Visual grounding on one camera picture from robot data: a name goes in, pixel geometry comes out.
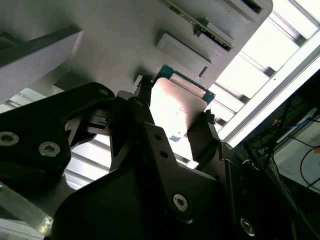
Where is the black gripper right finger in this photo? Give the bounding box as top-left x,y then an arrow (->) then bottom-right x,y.
186,108 -> 261,240

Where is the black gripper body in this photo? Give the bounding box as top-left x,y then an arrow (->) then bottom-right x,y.
51,163 -> 236,240

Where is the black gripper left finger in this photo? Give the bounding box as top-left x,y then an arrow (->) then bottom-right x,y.
0,74 -> 196,223

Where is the silver CPU green board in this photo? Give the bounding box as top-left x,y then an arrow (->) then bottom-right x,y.
148,63 -> 217,144

